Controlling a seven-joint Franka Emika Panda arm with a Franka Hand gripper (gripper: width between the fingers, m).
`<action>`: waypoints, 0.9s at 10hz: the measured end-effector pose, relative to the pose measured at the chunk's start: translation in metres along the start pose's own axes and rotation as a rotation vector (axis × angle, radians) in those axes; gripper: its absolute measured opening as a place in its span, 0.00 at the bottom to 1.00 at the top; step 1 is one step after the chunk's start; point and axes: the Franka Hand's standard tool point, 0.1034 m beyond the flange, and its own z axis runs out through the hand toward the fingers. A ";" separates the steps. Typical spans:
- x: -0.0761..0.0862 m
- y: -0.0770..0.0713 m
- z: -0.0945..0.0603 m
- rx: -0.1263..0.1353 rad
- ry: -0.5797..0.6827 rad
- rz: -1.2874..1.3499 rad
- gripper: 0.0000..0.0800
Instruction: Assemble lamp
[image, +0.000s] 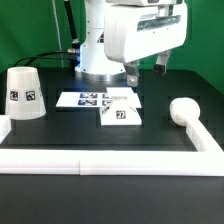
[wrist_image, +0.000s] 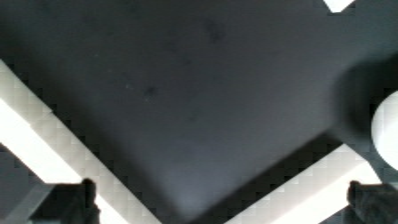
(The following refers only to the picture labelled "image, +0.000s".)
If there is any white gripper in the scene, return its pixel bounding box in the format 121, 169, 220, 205
104, 3, 187, 87

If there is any white lamp base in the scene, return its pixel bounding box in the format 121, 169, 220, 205
99, 87, 142, 126

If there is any white lamp bulb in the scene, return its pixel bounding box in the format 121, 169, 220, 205
169, 97, 200, 126

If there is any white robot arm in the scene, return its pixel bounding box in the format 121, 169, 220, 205
75, 0, 188, 87

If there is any white lamp shade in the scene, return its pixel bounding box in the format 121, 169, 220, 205
5, 66, 46, 120

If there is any white tag plate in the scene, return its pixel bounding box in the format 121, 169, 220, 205
56, 92, 111, 108

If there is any white U-shaped fence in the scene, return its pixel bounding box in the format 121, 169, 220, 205
0, 114, 224, 177

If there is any grey hanging cable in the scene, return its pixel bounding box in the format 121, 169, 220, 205
51, 0, 65, 69

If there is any black cable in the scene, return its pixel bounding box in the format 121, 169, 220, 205
13, 48, 81, 68

